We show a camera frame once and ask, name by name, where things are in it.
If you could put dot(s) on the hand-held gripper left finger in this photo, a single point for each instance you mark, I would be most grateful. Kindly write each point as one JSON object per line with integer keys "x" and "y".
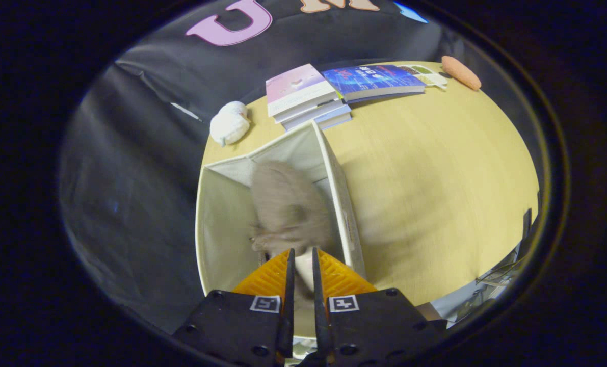
{"x": 232, "y": 326}

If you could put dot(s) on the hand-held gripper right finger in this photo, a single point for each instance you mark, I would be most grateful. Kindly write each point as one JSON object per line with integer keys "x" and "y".
{"x": 379, "y": 326}

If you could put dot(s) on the grey fabric storage box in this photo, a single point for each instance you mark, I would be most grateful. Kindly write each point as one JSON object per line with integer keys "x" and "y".
{"x": 221, "y": 219}

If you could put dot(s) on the brown fuzzy slipper shoe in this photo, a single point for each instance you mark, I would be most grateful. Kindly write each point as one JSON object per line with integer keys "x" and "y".
{"x": 288, "y": 204}

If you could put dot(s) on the black backdrop cloth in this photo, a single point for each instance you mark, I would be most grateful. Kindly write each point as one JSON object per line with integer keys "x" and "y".
{"x": 130, "y": 153}

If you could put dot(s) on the white plush toy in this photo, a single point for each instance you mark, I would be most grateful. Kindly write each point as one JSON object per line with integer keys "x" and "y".
{"x": 229, "y": 125}

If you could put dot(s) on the light blue cover book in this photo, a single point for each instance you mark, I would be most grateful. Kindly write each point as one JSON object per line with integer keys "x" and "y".
{"x": 336, "y": 121}

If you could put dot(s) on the white paperback book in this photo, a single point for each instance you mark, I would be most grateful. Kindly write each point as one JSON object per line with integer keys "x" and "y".
{"x": 313, "y": 113}

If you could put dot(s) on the dark blue cover book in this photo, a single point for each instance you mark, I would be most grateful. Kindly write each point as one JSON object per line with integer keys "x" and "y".
{"x": 369, "y": 79}

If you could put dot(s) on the pink cover book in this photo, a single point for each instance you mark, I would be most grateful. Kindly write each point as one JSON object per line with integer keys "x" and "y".
{"x": 298, "y": 84}

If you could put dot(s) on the white picture leaflet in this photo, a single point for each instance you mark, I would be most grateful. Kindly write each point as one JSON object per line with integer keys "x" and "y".
{"x": 430, "y": 76}

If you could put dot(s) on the orange oval sponge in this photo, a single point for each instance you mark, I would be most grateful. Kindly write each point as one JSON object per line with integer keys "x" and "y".
{"x": 461, "y": 73}

